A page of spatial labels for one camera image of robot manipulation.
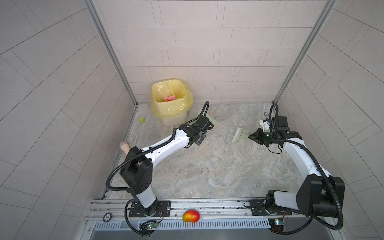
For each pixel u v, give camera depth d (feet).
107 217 2.24
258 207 2.36
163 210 2.32
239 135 2.97
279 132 2.01
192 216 2.18
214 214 2.32
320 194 1.31
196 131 2.00
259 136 2.37
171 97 3.25
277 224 2.23
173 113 2.86
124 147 2.86
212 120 2.86
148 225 2.15
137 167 1.44
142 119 3.38
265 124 2.53
